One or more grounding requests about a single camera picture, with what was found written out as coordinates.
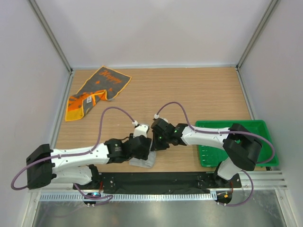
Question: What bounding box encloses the grey panda towel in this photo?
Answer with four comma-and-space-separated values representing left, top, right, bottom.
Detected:
129, 151, 156, 168

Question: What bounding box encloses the grey orange happy towel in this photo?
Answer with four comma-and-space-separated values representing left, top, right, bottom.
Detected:
65, 66, 132, 122

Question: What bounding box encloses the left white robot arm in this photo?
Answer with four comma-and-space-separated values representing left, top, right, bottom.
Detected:
26, 135, 156, 189

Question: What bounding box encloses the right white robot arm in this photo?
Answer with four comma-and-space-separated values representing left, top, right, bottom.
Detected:
151, 118, 262, 187

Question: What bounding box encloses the green plastic tray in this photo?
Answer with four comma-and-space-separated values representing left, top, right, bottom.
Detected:
195, 120, 279, 167

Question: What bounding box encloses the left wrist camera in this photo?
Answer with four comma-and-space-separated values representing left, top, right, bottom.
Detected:
133, 124, 150, 138

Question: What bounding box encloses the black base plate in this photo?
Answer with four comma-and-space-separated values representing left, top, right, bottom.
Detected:
79, 172, 242, 195

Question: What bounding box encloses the slotted cable duct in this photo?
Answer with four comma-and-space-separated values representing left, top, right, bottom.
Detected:
40, 191, 217, 201

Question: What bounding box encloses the front aluminium rail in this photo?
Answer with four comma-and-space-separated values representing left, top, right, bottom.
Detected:
28, 170, 288, 192

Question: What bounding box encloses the right aluminium frame post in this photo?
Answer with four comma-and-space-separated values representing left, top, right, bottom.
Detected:
236, 0, 280, 71

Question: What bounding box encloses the aluminium frame post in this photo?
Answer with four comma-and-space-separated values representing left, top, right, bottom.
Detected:
236, 0, 280, 71
27, 0, 73, 74

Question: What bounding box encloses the left aluminium frame post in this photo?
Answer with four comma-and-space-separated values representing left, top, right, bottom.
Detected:
27, 0, 73, 74

